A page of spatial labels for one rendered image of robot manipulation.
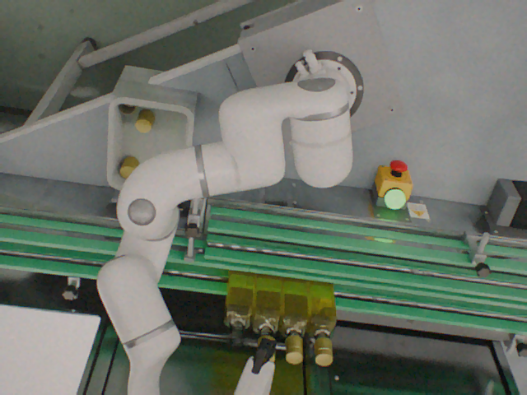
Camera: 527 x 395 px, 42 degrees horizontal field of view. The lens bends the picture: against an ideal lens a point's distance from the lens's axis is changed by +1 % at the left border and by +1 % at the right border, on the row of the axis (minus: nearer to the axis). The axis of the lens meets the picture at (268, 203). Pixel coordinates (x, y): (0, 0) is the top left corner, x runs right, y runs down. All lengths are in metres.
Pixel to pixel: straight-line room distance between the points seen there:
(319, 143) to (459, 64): 0.53
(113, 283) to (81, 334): 0.47
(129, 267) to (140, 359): 0.14
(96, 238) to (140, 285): 0.46
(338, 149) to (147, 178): 0.30
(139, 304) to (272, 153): 0.31
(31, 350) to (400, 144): 0.90
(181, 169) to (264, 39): 0.37
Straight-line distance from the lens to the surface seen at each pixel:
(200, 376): 1.45
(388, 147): 1.54
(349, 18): 1.29
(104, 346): 1.48
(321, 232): 1.44
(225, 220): 1.42
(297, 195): 1.50
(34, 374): 1.45
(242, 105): 1.01
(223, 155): 1.04
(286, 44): 1.31
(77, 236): 1.50
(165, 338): 1.06
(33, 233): 1.51
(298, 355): 1.34
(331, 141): 1.04
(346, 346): 1.63
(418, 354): 1.68
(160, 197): 1.03
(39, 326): 1.54
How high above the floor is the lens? 2.08
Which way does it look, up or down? 56 degrees down
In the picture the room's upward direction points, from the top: 179 degrees counter-clockwise
